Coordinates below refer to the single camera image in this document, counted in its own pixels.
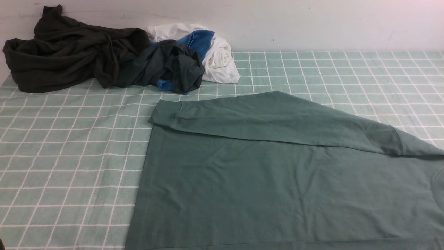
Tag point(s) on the green checkered tablecloth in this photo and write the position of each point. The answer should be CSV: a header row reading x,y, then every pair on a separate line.
x,y
71,159

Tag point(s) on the blue crumpled garment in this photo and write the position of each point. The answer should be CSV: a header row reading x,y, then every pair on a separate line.
x,y
199,41

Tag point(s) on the white crumpled garment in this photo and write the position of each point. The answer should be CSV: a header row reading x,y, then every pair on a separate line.
x,y
218,61

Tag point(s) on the green long-sleeved shirt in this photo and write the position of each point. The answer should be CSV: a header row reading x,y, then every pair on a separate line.
x,y
271,171

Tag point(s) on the dark brown crumpled garment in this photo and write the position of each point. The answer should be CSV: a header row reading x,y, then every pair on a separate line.
x,y
65,52

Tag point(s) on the dark teal crumpled garment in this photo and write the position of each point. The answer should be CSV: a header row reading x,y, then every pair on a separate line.
x,y
147,67

